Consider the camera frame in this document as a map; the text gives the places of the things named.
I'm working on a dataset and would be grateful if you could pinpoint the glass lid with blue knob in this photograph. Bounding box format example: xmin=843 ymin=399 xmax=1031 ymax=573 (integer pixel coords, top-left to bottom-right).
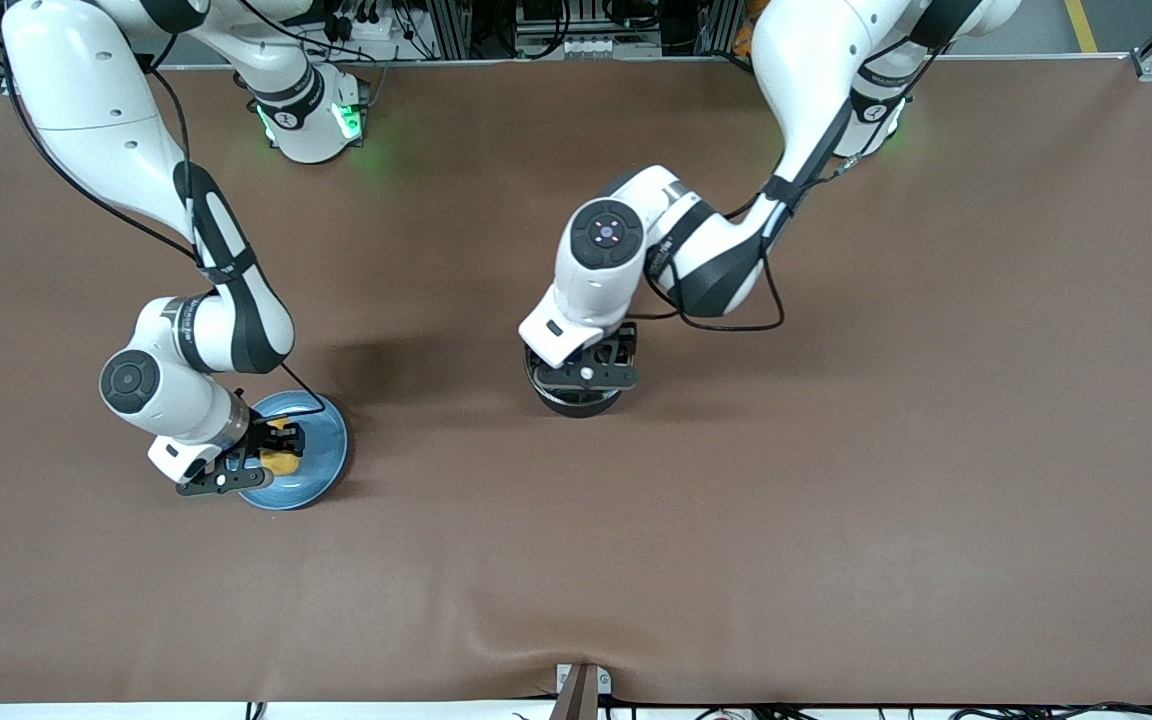
xmin=527 ymin=345 xmax=629 ymax=396

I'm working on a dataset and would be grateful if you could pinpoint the blue round plate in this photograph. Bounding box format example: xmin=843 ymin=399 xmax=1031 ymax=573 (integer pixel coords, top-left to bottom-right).
xmin=236 ymin=390 xmax=349 ymax=512

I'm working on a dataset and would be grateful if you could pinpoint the white power strip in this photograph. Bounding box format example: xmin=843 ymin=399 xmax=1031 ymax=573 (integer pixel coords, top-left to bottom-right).
xmin=321 ymin=10 xmax=407 ymax=43

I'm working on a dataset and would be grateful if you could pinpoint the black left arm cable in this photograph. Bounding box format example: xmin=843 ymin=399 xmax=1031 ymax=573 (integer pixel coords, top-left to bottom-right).
xmin=626 ymin=20 xmax=937 ymax=333

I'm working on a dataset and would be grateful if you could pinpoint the metal camera post bracket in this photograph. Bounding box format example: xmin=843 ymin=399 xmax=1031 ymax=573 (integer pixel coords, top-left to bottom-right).
xmin=551 ymin=662 xmax=612 ymax=720

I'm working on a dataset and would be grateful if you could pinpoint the brown table mat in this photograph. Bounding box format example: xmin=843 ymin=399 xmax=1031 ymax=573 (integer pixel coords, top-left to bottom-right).
xmin=0 ymin=58 xmax=1152 ymax=706

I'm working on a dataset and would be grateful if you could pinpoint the yellow potato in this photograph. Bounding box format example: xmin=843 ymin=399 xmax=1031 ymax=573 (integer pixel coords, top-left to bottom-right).
xmin=266 ymin=418 xmax=304 ymax=477

